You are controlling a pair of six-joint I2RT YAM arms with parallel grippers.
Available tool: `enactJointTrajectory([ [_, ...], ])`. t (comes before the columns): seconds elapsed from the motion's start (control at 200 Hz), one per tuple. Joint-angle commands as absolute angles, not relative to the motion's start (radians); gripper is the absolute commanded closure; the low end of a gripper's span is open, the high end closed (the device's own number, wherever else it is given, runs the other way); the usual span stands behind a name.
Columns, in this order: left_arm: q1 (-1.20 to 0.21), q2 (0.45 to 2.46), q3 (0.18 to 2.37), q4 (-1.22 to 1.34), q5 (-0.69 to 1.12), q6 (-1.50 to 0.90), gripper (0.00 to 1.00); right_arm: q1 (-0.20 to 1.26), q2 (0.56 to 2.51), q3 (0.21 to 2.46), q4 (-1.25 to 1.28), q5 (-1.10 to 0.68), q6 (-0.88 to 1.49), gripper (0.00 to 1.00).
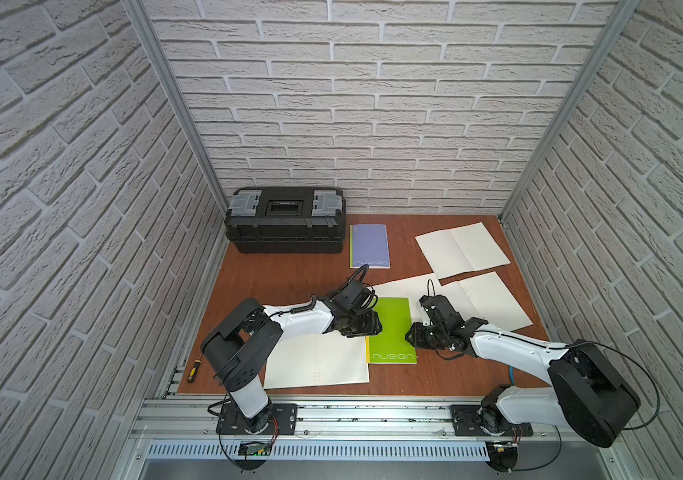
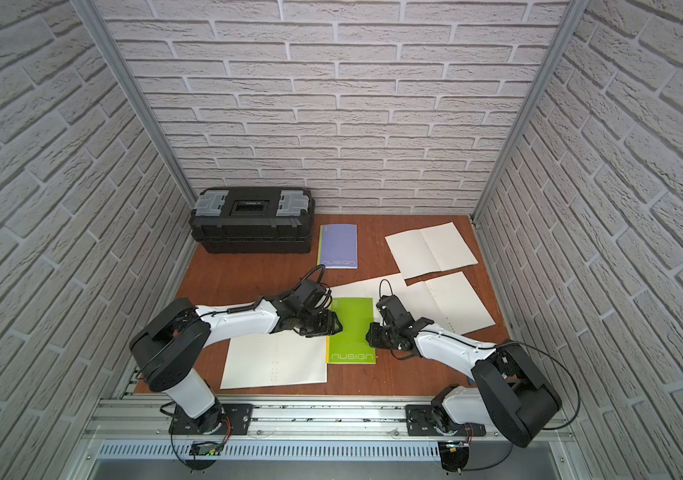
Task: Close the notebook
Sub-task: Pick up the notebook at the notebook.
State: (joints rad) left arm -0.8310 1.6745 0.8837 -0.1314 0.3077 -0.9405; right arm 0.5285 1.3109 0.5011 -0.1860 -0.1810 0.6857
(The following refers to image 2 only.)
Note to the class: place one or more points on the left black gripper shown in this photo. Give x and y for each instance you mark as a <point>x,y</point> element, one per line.
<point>323,321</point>

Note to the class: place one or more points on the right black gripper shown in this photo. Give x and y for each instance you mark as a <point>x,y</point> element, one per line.
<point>373,330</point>

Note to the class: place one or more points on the purple cover notebook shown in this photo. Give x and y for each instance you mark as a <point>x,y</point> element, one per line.
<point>338,246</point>

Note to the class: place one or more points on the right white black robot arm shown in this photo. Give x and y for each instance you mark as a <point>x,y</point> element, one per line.
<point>513,395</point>

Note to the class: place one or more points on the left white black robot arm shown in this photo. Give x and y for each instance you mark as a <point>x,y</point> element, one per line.
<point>167,349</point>

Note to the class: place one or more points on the black plastic toolbox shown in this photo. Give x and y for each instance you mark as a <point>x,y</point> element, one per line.
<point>278,220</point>

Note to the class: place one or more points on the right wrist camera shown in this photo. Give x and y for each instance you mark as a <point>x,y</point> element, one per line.
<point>392,312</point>

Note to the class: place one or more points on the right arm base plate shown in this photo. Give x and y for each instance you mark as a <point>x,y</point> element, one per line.
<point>424,420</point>

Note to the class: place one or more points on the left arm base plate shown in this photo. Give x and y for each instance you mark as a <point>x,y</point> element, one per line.
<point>232,418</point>

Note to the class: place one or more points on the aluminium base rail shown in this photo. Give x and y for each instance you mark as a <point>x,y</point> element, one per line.
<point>294,428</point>

